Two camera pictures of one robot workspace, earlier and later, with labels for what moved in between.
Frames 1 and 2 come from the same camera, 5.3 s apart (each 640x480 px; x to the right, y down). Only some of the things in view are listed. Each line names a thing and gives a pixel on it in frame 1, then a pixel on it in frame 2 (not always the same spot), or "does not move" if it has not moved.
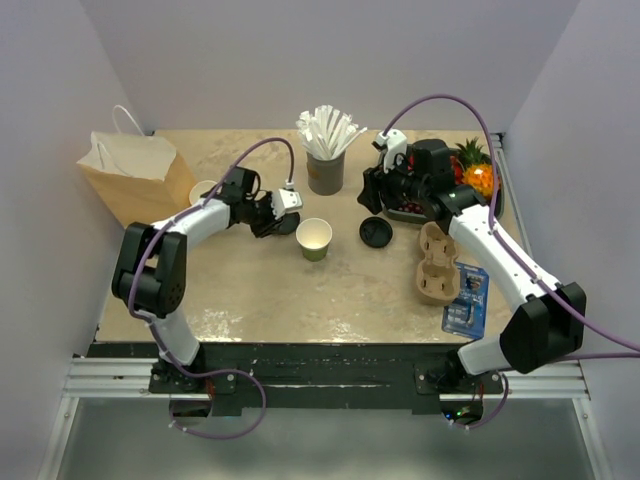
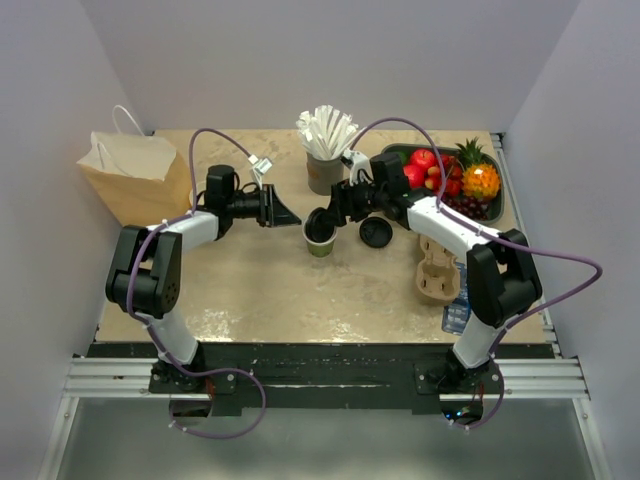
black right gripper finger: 370,196 -> 339,208
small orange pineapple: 478,166 does not move
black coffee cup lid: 376,232 does not move
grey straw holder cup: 326,176 does not move
